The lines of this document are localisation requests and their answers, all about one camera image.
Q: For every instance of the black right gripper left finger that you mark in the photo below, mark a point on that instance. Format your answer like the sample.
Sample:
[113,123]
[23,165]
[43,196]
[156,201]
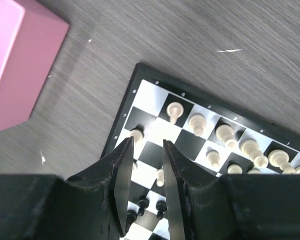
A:
[104,191]

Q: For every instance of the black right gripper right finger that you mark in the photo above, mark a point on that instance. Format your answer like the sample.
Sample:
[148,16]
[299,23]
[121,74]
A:
[194,198]

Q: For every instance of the black white chess board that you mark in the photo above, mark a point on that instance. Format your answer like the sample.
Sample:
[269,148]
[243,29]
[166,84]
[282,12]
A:
[210,133]

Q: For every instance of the white chess piece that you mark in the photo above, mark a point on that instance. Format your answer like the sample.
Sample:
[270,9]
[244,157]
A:
[174,110]

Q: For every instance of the pink plastic box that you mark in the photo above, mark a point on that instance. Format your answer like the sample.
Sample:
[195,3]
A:
[30,38]

